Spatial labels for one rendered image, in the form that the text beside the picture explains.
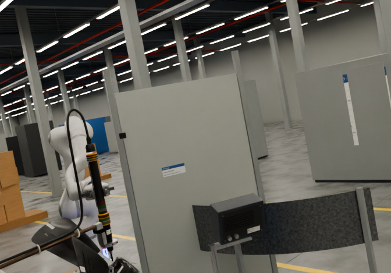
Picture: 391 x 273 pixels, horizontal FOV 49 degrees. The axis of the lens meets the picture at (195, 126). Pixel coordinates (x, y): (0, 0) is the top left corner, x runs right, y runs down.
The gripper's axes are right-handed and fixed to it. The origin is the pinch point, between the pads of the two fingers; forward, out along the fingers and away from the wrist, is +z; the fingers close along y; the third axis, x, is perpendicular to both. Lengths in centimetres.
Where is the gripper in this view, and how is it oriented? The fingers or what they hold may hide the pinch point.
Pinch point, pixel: (98, 193)
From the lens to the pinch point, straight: 174.6
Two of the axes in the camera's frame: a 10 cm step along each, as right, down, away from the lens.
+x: -1.9, -9.8, -0.4
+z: 3.1, -0.2, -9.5
